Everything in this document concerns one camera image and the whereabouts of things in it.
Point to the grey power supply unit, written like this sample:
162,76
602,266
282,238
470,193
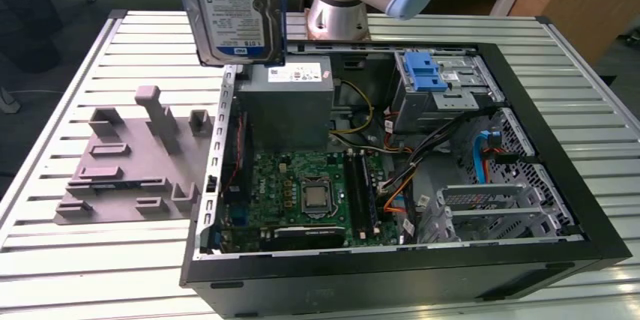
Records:
280,117

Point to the silver CPU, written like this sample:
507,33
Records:
316,197

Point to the hard disk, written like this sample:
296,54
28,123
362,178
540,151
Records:
235,16

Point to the black PC case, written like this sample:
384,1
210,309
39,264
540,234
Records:
350,282

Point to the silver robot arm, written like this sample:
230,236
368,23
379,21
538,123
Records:
340,16

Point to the metal optical drive cage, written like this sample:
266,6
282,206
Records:
460,100

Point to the blue drive latch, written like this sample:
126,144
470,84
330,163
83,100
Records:
424,70

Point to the grey parts rack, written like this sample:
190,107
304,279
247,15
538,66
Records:
135,200

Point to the grey stand foot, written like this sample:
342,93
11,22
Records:
8,102

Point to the black CPU socket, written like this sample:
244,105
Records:
316,216

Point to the green motherboard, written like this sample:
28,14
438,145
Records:
280,170

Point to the black RAM slot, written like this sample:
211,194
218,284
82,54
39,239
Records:
352,192

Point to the black graphics card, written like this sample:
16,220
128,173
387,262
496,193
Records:
304,237

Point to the metal disk bay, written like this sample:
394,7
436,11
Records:
492,213

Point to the black office chair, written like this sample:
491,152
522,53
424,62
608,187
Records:
30,57

